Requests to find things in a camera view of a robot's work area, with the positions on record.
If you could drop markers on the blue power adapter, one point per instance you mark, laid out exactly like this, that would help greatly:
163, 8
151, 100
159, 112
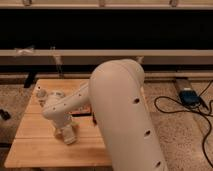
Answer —
189, 97

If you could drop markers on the wooden table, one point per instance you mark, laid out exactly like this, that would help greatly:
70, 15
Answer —
35, 145

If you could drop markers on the brown rectangular box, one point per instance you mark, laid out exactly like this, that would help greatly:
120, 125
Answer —
82, 110

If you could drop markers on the white sponge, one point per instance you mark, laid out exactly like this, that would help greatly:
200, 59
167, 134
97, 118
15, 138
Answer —
69, 136

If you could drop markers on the black object on floor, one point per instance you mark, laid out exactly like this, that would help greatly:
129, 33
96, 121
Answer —
4, 114

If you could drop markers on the white spray bottle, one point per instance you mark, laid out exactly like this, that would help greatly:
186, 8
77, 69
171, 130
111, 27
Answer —
41, 95

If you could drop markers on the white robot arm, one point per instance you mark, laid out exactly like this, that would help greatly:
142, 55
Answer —
114, 92

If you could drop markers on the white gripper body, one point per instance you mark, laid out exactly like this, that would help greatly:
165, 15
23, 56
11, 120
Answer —
58, 130

